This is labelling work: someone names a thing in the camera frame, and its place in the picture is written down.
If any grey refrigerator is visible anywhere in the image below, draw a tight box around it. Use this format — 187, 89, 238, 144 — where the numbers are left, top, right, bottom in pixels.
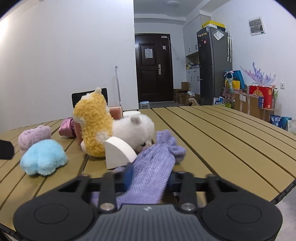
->
197, 26, 232, 105

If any light blue fuzzy cloth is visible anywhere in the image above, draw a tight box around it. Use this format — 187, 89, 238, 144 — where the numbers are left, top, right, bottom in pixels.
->
20, 139, 68, 176

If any white tape roll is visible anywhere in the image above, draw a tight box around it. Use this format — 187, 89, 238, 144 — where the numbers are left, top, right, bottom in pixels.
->
123, 110, 141, 118

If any dark wooden door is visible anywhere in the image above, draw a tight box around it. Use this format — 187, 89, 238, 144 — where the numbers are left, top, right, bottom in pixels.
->
135, 33, 174, 102

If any tan folding slat table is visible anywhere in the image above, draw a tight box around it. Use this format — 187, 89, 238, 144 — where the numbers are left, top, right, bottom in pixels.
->
0, 105, 296, 232

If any purple feather decoration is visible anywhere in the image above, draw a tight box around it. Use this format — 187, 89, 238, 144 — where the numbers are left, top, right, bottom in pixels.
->
240, 62, 276, 87

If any yellow alpaca plush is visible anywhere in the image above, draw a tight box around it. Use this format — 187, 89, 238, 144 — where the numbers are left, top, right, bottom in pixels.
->
73, 87, 113, 158

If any purple knitted pouch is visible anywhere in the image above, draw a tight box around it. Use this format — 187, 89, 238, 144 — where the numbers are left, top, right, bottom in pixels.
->
90, 129, 187, 209

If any pink satin pouch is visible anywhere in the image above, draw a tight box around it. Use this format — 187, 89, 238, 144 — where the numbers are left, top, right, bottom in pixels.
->
58, 118, 76, 138

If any blue pet food bag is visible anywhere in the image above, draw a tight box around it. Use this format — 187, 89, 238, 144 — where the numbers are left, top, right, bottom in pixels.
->
270, 114, 292, 130

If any red gift box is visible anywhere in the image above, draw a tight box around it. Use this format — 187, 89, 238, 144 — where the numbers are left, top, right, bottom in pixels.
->
249, 85, 273, 108

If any white alpaca plush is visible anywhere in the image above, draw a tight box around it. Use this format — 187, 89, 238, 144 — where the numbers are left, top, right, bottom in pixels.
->
112, 114, 154, 153

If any lilac fuzzy rolled cloth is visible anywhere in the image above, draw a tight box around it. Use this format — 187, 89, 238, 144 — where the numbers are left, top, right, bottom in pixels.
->
18, 125, 51, 155

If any white wedge foam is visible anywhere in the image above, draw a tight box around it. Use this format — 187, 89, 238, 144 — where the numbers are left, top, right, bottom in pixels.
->
104, 137, 137, 170

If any brown cardboard box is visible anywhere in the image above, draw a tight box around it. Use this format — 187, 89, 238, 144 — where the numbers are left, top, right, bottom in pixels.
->
234, 92, 275, 122

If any blue pet water feeder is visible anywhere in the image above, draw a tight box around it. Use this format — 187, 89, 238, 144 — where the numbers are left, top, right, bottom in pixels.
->
139, 101, 150, 109

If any black folding chair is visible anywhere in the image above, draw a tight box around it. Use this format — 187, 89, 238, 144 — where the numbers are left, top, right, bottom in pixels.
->
71, 88, 108, 107

